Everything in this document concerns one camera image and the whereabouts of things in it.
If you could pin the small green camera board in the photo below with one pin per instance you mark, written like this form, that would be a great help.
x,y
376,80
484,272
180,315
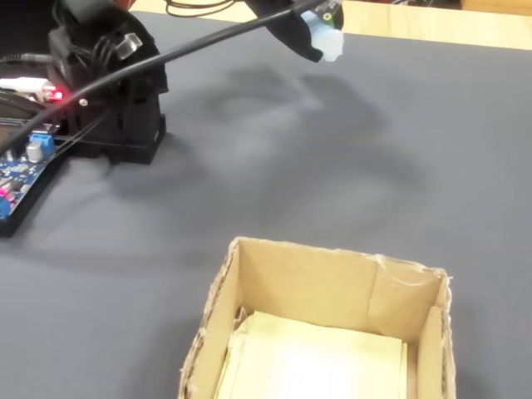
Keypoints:
x,y
327,7

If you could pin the light blue white block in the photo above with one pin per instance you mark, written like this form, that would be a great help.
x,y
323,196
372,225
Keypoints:
x,y
328,43

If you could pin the open cardboard box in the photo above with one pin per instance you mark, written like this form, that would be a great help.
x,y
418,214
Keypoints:
x,y
324,282

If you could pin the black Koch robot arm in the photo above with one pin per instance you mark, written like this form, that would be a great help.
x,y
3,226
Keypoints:
x,y
133,104

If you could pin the blue circuit board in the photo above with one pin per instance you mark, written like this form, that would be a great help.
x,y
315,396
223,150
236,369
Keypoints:
x,y
18,174
25,216

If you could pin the pale yellow paper sheet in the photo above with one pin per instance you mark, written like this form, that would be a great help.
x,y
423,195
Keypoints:
x,y
316,361

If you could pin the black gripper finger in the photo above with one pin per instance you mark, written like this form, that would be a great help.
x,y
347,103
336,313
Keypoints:
x,y
338,16
291,31

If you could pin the large gray table mat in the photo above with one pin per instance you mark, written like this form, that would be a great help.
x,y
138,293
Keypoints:
x,y
291,174

